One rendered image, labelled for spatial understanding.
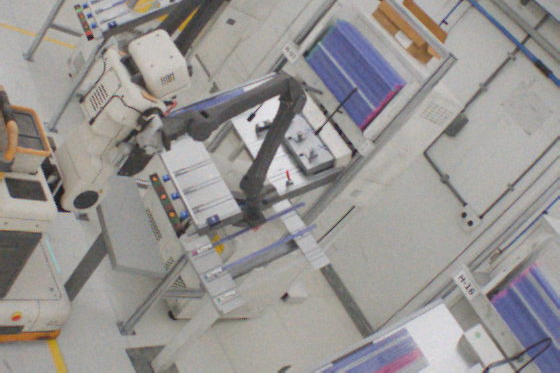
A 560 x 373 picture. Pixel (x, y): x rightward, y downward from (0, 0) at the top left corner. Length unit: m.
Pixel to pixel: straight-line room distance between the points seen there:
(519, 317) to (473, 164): 1.94
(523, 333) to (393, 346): 0.49
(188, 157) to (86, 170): 0.77
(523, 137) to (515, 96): 0.27
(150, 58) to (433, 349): 1.49
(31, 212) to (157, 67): 0.63
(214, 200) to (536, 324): 1.43
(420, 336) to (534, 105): 2.03
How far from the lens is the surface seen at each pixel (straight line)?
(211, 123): 2.14
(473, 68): 4.34
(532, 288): 2.39
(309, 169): 2.83
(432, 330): 2.54
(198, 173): 2.90
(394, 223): 4.41
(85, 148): 2.35
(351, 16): 3.18
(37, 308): 2.60
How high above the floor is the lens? 2.14
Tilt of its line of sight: 22 degrees down
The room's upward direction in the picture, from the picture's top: 41 degrees clockwise
